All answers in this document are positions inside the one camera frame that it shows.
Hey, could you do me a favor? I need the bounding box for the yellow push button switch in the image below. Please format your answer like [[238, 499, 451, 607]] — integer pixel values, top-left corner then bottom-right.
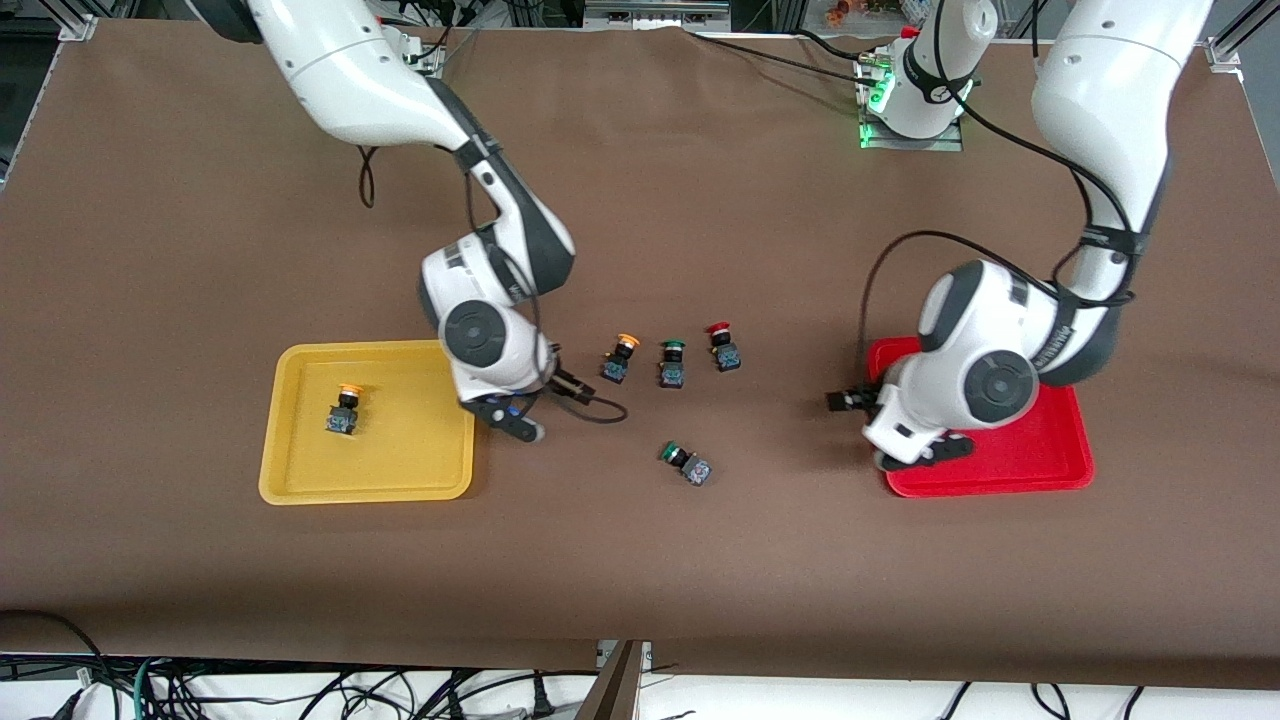
[[600, 333, 642, 386], [322, 383, 364, 438]]

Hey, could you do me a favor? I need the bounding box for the yellow plastic tray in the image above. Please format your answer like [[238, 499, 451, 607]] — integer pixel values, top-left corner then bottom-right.
[[258, 339, 480, 506]]

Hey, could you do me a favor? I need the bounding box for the brown table cover sheet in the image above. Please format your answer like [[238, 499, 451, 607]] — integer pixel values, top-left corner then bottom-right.
[[0, 18, 1280, 691]]

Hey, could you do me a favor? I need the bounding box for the red plastic tray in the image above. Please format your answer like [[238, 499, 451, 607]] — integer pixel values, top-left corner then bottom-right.
[[866, 334, 1096, 499]]

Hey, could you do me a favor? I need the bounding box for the grey metal background device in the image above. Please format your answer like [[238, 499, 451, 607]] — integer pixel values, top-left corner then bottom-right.
[[583, 0, 733, 30]]

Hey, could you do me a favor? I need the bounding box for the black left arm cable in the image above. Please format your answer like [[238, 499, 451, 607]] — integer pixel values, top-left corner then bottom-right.
[[856, 0, 1143, 389]]

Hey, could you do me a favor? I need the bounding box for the red push button switch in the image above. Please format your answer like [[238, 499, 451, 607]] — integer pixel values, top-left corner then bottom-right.
[[705, 321, 743, 374]]

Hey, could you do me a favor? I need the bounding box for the silver table edge bracket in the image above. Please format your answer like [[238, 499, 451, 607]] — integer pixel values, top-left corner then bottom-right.
[[595, 639, 653, 691]]

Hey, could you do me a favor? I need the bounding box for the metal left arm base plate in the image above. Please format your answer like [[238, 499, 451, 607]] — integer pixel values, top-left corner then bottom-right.
[[854, 52, 967, 153]]

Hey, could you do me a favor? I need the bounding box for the black cable on table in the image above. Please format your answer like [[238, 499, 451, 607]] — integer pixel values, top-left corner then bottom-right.
[[683, 27, 886, 83]]

